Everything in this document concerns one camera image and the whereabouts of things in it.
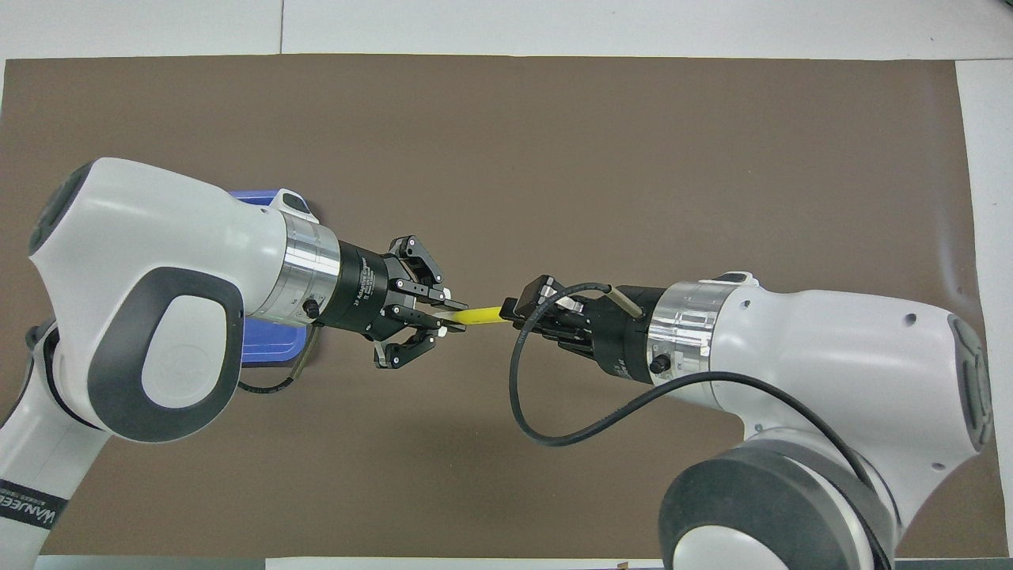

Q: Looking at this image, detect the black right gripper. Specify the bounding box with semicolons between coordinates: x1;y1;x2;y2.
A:
499;275;666;382

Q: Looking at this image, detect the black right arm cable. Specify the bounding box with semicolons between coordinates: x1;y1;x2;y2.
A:
509;283;887;492

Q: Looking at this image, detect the yellow pen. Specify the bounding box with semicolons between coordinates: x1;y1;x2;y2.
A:
434;305;507;327

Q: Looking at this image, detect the blue plastic tray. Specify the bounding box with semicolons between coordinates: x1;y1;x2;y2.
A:
230;188;321;367

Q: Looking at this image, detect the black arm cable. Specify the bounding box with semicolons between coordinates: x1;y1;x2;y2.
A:
237;329;321;394
509;283;887;492

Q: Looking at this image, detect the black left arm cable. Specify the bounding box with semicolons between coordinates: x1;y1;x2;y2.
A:
237;329;321;394

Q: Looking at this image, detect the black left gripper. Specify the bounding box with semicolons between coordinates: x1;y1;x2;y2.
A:
321;234;470;372

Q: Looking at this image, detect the brown table mat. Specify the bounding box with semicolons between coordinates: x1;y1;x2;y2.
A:
0;54;986;559

